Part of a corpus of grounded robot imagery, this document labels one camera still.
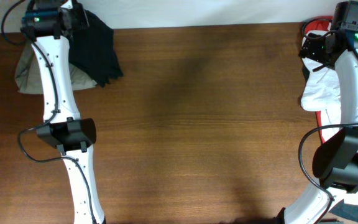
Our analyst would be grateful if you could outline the black shorts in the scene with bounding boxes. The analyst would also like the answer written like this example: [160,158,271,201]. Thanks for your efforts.
[69,10,124,87]

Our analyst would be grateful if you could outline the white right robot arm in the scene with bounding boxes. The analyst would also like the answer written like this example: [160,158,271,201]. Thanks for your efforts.
[274,1,358,224]

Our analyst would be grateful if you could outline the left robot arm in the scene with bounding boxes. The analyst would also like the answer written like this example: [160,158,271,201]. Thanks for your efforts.
[21,1,106,223]

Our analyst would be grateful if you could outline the red garment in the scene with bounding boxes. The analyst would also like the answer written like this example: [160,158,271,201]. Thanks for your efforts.
[303,21,339,143]

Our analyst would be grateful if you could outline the white shirt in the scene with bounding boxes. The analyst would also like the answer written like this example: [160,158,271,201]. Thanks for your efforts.
[301,58,358,205]

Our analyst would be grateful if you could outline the folded khaki shorts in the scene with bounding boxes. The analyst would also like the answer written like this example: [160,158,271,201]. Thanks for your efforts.
[14,41,97,95]

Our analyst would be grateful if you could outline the dark grey garment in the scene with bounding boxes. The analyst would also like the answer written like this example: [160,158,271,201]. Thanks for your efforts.
[329,200,358,223]

